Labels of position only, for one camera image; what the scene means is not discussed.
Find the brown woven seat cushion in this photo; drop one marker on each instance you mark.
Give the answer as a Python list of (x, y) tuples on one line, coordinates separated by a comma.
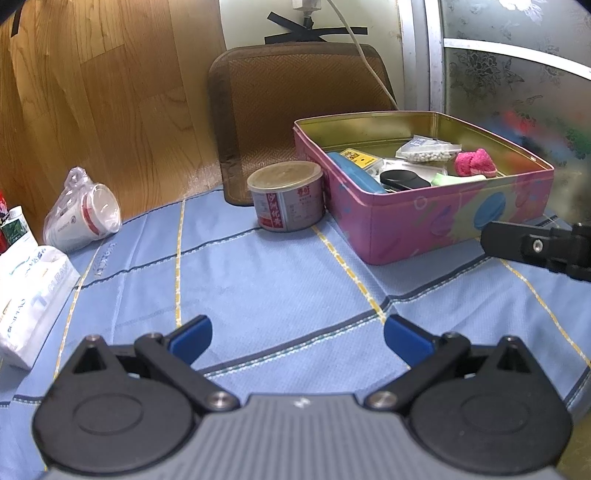
[(286, 101)]

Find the round tin can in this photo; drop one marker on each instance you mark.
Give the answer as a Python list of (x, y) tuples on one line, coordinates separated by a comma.
[(288, 198)]

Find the white tissue pack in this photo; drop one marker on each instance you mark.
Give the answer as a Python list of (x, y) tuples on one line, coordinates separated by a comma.
[(27, 300)]

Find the bagged white paper cups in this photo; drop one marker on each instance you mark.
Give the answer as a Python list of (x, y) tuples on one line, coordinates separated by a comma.
[(87, 212)]

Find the black tape cross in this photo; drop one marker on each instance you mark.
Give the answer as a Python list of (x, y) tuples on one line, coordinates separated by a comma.
[(304, 32)]

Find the black oval case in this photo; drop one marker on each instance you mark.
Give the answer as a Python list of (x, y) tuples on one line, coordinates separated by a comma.
[(404, 179)]

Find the pink fluffy scrunchie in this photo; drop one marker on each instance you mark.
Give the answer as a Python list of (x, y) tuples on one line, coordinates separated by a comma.
[(475, 162)]

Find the light green item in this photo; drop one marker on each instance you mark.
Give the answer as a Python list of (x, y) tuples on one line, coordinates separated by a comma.
[(455, 180)]

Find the pink tin box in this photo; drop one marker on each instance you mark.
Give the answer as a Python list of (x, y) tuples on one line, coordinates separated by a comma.
[(415, 221)]

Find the blue checked cloth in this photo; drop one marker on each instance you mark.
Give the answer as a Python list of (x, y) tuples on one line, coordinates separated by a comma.
[(277, 286)]

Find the blue case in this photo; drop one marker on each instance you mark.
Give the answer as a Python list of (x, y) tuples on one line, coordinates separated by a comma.
[(358, 173)]

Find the white wall plug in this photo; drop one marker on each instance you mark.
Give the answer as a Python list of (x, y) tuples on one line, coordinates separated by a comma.
[(305, 5)]

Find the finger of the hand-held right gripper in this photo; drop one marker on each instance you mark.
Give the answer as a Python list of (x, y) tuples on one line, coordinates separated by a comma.
[(512, 242)]

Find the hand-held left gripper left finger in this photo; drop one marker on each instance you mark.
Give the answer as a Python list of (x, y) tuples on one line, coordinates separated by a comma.
[(191, 337)]

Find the black tape strip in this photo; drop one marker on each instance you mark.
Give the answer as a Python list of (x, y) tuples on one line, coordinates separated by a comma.
[(15, 22)]

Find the frosted glass sliding door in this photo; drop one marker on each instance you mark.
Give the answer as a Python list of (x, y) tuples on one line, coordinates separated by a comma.
[(512, 74)]

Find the bag of white beads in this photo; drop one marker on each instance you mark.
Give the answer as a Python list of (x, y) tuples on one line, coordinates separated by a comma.
[(427, 150)]

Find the green carton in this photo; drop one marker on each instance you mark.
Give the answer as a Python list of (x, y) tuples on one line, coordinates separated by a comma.
[(16, 228)]

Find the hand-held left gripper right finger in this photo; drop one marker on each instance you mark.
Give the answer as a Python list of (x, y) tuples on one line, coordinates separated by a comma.
[(406, 337)]

